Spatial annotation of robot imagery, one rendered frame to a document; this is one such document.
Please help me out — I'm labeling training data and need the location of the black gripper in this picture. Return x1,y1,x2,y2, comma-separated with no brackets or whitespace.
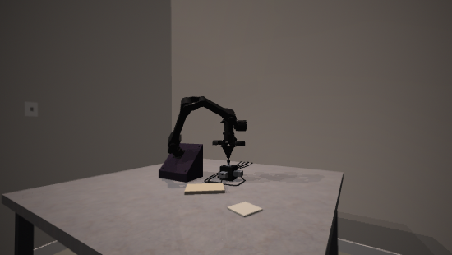
212,131,245,158

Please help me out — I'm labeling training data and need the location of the beige flat square tile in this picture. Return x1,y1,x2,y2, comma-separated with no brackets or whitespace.
227,202,263,217

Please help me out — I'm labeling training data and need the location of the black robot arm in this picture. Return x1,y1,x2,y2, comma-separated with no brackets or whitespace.
168,96,247,159

